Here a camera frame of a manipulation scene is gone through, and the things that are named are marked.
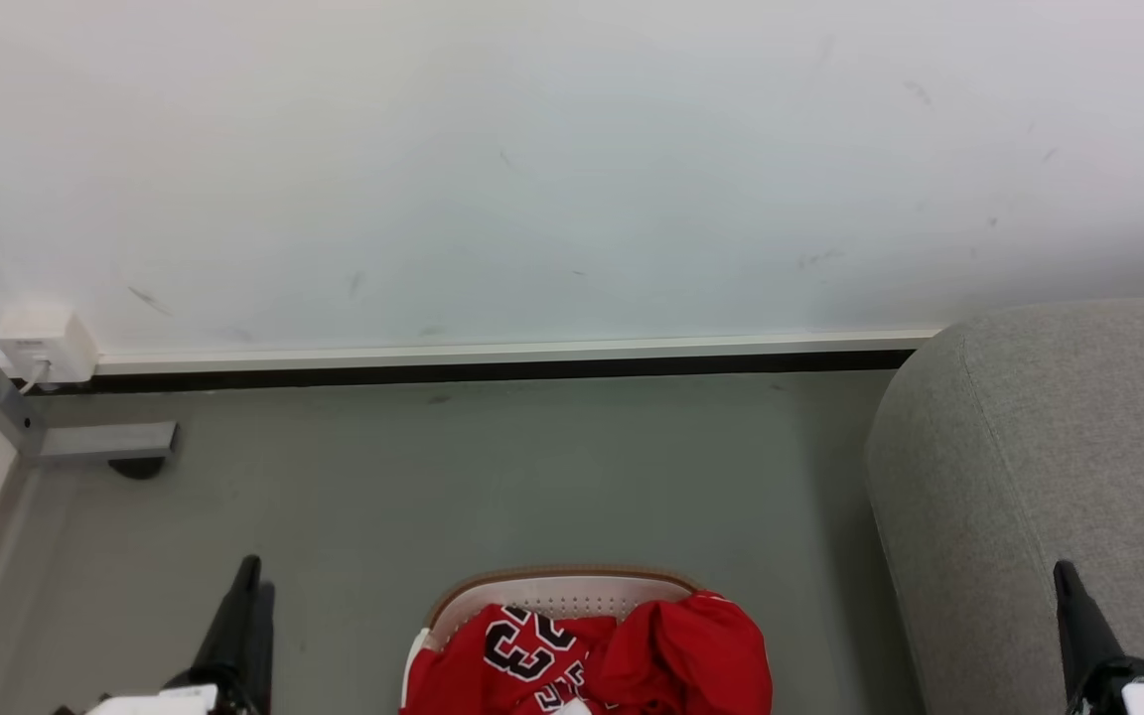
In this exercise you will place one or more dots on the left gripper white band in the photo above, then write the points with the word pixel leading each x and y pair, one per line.
pixel 160 700

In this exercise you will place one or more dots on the grey fabric sofa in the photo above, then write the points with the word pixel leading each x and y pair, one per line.
pixel 1039 467

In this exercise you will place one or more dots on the grey metal frame leg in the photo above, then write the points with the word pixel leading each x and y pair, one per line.
pixel 85 439

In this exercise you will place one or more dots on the white wall baseboard strip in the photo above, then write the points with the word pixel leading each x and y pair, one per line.
pixel 512 353

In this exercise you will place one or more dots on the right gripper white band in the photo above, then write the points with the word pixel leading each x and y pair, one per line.
pixel 1143 693

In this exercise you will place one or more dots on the black round frame foot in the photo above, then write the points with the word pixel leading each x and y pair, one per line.
pixel 137 467

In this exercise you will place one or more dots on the white wall socket box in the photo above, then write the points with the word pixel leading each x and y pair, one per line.
pixel 44 343

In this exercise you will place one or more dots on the red basketball jersey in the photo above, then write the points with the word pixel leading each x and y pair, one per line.
pixel 671 655

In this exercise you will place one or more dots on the white laundry basket brown rim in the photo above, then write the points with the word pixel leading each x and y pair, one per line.
pixel 562 594

